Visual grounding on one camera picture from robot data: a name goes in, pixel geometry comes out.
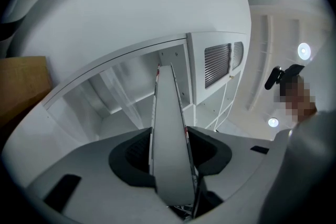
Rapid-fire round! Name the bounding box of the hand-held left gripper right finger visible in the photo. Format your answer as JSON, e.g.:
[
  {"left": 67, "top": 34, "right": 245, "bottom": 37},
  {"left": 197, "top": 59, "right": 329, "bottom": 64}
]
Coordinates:
[{"left": 187, "top": 126, "right": 275, "bottom": 221}]

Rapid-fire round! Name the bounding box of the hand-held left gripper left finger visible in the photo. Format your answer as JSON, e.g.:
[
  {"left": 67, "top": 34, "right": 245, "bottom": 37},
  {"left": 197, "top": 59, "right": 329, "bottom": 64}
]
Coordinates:
[{"left": 26, "top": 127, "right": 184, "bottom": 224}]

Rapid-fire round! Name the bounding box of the white shelf cabinet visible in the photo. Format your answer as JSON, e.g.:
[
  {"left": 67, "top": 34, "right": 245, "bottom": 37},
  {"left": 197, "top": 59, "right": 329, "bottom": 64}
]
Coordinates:
[{"left": 5, "top": 31, "right": 250, "bottom": 155}]

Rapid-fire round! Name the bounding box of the white louvred cabinet door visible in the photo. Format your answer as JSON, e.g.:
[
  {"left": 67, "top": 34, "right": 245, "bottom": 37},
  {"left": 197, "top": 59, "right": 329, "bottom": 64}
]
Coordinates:
[{"left": 190, "top": 33, "right": 249, "bottom": 105}]

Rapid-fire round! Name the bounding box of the person's head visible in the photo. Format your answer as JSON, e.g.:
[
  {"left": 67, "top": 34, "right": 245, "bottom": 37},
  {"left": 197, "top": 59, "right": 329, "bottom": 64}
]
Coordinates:
[{"left": 272, "top": 74, "right": 317, "bottom": 124}]

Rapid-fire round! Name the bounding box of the brown cardboard box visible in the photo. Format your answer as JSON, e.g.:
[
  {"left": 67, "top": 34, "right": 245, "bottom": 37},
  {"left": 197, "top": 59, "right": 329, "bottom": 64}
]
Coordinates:
[{"left": 0, "top": 56, "right": 54, "bottom": 128}]

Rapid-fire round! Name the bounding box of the black head-mounted camera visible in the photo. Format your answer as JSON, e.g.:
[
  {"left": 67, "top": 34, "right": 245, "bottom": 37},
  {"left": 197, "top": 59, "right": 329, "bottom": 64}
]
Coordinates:
[{"left": 264, "top": 64, "right": 306, "bottom": 91}]

